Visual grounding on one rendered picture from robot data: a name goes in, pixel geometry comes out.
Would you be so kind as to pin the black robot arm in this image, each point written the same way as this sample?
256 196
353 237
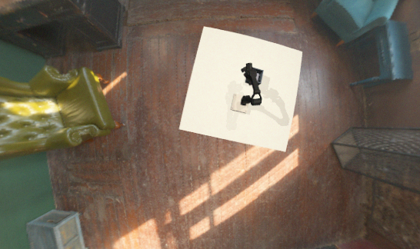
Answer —
251 74

